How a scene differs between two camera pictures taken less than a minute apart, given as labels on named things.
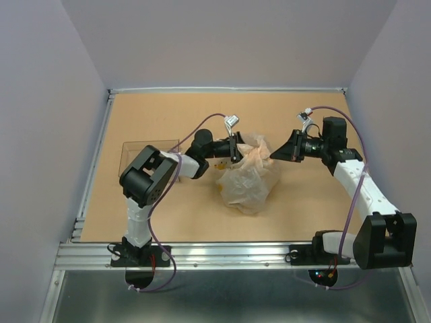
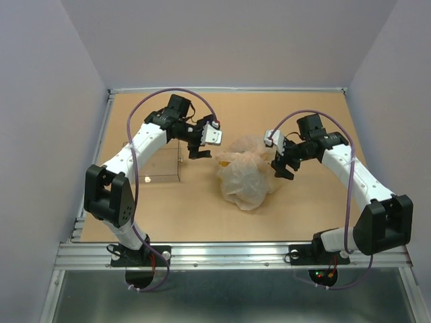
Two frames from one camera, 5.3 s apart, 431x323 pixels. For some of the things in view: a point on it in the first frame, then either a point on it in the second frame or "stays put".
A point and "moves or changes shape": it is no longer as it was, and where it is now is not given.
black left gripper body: x=224 y=148 to x=191 y=134
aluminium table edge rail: x=77 y=230 stays put
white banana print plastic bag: x=247 y=185 moves or changes shape
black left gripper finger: x=238 y=155 to x=194 y=153
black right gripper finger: x=286 y=151 to x=283 y=173
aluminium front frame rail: x=83 y=256 stays put
